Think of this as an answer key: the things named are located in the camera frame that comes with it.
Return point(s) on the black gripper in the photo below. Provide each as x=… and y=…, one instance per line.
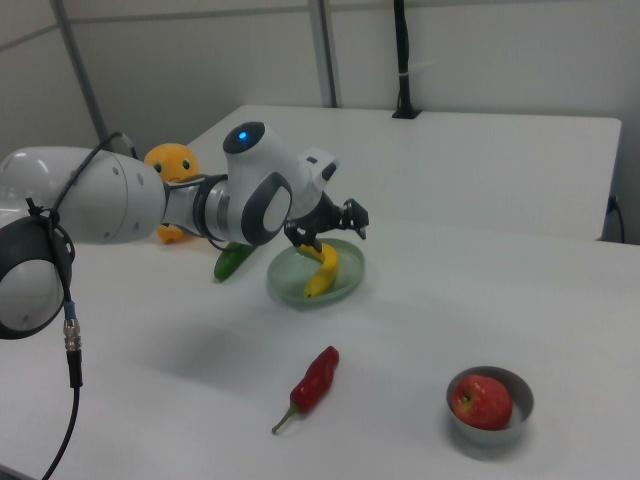
x=325, y=220

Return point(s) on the yellow banana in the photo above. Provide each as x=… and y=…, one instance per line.
x=325, y=272

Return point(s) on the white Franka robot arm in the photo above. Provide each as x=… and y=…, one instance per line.
x=115, y=200

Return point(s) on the pale green plastic plate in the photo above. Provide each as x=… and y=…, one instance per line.
x=350, y=270

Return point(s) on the green cucumber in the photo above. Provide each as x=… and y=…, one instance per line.
x=230, y=260

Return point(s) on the white background table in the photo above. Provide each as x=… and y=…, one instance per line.
x=450, y=165

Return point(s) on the red chili pepper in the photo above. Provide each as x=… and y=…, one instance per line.
x=315, y=382

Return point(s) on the orange plush toy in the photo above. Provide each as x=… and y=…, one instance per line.
x=172, y=160

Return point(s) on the black pole with base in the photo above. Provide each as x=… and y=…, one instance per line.
x=402, y=60

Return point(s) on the red apple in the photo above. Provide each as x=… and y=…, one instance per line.
x=482, y=402

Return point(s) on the grey bowl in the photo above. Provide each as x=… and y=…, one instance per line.
x=522, y=395

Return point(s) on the wide grey metal frame post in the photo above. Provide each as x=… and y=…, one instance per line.
x=322, y=50

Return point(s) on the thin grey metal frame post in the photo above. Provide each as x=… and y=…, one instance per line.
x=80, y=70

